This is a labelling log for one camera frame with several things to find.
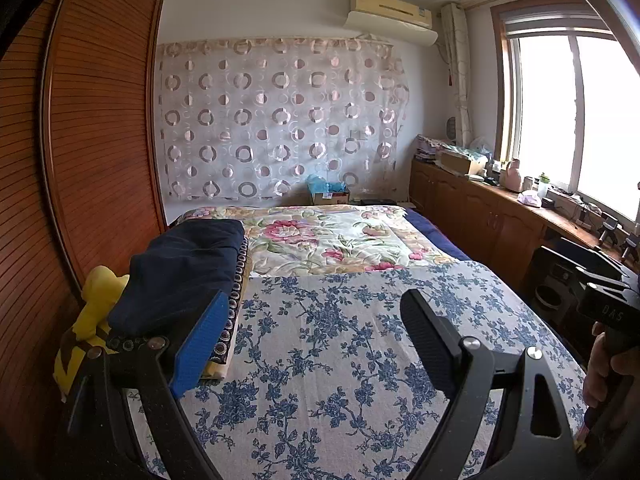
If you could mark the brown louvred wooden wardrobe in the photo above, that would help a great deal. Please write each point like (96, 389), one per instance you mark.
(100, 135)

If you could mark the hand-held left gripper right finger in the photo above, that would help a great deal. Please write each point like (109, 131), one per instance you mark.
(430, 345)

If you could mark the long wooden cabinet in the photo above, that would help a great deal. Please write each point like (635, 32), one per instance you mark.
(490, 220)

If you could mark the floral bed quilt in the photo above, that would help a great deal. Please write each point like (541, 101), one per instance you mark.
(440, 237)

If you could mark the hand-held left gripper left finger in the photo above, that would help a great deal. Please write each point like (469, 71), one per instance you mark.
(200, 345)

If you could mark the yellow garment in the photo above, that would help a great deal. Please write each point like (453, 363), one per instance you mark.
(97, 300)

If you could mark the stack of papers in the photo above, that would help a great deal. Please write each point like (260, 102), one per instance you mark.
(429, 149)

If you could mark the blue floral bed sheet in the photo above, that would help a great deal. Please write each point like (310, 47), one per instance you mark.
(325, 340)

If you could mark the sheer circle-patterned curtain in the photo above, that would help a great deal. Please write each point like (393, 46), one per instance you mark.
(280, 120)

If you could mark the tied-back patterned window curtain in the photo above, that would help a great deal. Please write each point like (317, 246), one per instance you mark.
(457, 70)

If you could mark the round dark fan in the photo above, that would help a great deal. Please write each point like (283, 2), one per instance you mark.
(451, 128)

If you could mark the flat black device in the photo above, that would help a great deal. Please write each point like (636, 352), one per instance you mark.
(377, 202)

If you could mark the pink tissue pack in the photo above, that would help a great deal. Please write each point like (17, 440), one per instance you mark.
(530, 199)

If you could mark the green-capped bottle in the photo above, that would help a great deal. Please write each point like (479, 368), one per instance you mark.
(542, 186)

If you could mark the cream wall air conditioner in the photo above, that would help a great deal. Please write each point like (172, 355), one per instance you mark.
(390, 20)

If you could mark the floral bed blanket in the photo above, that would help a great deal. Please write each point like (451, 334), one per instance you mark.
(310, 235)

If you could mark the small black box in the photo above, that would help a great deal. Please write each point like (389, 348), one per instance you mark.
(549, 202)

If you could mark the wooden framed window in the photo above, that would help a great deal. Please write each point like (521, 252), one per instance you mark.
(550, 110)

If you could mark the flat cardboard box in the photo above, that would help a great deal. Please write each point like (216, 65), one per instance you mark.
(457, 162)

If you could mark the person's right hand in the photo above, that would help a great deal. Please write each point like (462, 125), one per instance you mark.
(607, 380)

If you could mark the navy printed t-shirt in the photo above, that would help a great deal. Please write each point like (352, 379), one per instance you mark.
(180, 270)

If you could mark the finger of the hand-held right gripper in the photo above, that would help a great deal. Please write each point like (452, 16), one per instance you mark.
(590, 255)
(602, 278)

